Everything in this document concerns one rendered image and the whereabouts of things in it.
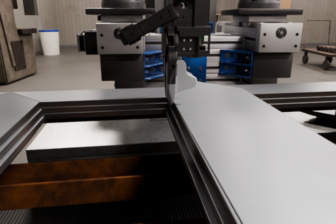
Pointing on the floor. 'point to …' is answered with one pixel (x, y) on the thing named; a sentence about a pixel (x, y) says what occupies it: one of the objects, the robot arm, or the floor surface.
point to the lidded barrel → (49, 42)
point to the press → (11, 39)
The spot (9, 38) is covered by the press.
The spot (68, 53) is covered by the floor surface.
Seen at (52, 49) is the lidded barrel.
